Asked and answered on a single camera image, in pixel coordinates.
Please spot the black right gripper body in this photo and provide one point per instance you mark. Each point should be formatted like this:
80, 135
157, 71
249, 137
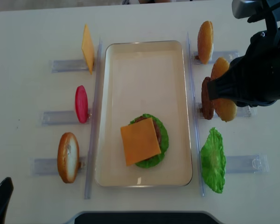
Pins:
260, 70

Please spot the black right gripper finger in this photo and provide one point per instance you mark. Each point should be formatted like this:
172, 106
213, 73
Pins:
226, 82

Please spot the burger bun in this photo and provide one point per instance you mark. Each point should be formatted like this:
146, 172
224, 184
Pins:
205, 42
226, 109

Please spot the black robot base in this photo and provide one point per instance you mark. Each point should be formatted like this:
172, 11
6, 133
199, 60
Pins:
145, 218

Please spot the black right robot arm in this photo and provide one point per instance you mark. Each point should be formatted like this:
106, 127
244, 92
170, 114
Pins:
270, 14

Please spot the standing meat patty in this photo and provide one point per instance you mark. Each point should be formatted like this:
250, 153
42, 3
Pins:
207, 105

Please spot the standing lettuce leaf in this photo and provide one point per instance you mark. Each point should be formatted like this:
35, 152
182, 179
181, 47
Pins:
213, 161

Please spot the clear lettuce holder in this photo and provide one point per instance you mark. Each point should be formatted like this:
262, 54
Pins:
247, 164

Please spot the meat patty on burger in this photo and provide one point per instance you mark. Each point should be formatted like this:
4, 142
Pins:
156, 127

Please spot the cheese slice on burger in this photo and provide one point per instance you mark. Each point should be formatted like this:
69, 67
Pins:
140, 141

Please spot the lettuce leaf on burger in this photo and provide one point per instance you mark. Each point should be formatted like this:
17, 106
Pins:
155, 160

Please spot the standing cheese slice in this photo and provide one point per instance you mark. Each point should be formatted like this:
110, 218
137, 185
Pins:
87, 48

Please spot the red tomato slice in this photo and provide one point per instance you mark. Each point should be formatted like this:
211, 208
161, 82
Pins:
81, 104

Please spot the clear tomato holder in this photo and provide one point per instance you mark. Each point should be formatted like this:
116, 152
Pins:
53, 118

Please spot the clear cheese holder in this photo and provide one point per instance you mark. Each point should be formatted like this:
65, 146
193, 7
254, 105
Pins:
68, 65

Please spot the standing bread slice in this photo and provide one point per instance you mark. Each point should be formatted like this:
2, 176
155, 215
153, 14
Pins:
68, 157

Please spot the clear bread holder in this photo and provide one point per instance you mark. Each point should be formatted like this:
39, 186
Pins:
43, 167

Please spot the clear bun holder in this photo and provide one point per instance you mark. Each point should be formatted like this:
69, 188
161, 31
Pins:
228, 55

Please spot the clear patty holder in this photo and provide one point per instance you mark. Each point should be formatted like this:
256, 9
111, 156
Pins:
241, 111

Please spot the standing burger bun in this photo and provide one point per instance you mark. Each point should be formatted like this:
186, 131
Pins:
205, 42

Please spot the cream rectangular tray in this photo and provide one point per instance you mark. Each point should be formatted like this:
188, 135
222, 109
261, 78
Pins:
139, 78

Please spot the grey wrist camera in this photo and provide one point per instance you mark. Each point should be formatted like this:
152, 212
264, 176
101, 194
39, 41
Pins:
245, 8

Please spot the right clear long rail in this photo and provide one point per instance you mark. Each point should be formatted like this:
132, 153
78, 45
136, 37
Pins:
195, 117

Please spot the clear long rail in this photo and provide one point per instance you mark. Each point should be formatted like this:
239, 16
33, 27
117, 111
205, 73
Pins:
195, 117
94, 123

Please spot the left clear long rail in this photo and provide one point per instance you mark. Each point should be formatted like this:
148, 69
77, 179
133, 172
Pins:
94, 123

